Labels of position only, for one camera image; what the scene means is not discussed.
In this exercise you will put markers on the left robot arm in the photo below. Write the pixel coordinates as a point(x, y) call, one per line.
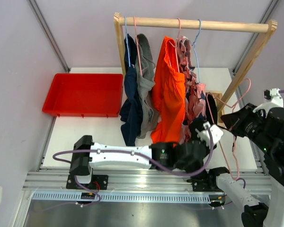
point(160, 156)

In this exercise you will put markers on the red plastic bin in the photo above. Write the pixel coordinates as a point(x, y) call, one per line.
point(84, 95)

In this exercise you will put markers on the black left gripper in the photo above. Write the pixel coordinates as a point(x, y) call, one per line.
point(208, 149)

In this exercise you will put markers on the grey shorts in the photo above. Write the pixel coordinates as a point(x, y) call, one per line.
point(145, 84)

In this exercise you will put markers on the blue wire hanger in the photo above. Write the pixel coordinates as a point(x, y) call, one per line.
point(127, 44)
point(193, 44)

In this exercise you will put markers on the aluminium mounting rail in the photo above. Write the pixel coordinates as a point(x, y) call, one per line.
point(120, 185)

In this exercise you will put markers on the orange shorts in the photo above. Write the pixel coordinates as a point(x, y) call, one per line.
point(168, 94)

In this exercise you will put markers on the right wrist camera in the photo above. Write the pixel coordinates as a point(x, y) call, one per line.
point(273, 99)

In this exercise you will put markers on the wooden clothes rack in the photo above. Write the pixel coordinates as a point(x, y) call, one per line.
point(264, 31)

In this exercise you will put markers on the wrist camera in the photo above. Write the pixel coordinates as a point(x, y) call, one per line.
point(211, 134)
point(273, 99)

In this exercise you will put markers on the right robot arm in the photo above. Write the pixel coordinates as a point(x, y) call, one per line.
point(264, 126)

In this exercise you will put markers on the pink patterned shorts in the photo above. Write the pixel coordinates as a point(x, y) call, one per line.
point(195, 92)

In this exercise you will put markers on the navy blue shorts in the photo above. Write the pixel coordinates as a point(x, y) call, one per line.
point(131, 110)

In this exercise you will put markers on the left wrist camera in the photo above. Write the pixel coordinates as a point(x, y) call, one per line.
point(211, 134)

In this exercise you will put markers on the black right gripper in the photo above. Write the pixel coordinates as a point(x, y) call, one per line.
point(235, 119)

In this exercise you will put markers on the black shorts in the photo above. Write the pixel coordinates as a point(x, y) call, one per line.
point(211, 112)

